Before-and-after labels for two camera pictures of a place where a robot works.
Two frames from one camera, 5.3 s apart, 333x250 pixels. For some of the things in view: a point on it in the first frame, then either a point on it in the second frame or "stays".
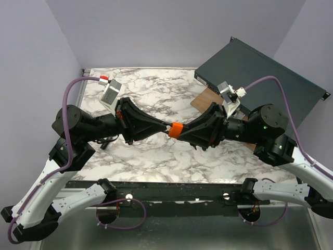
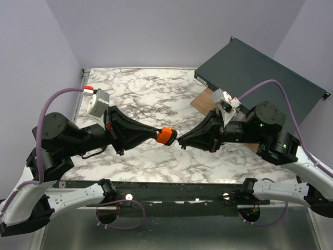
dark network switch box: [235, 66] stays
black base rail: [172, 199] stays
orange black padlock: [176, 129] to [167, 136]
